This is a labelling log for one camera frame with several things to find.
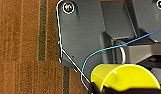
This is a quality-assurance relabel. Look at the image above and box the dark robot base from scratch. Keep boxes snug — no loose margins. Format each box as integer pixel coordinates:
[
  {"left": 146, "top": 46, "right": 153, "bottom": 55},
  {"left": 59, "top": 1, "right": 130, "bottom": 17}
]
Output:
[{"left": 55, "top": 0, "right": 161, "bottom": 76}]

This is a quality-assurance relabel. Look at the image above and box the blue cable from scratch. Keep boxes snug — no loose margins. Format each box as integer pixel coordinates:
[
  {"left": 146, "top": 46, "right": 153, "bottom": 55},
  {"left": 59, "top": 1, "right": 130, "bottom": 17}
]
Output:
[{"left": 79, "top": 28, "right": 161, "bottom": 91}]

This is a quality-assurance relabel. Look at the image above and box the small yellow item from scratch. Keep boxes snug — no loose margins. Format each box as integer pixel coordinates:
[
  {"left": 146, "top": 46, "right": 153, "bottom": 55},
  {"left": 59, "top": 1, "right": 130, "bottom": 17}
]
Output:
[{"left": 90, "top": 63, "right": 161, "bottom": 93}]

